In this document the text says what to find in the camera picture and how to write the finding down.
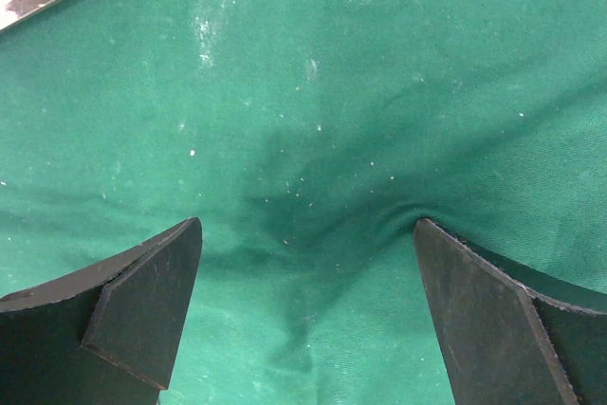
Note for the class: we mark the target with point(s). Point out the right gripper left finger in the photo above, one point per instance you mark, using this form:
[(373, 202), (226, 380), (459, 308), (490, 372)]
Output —
[(104, 334)]

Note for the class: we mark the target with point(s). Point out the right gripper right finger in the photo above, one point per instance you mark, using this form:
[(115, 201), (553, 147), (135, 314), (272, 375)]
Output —
[(508, 333)]

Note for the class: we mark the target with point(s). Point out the green surgical cloth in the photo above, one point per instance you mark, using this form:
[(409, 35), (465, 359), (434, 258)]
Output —
[(308, 136)]

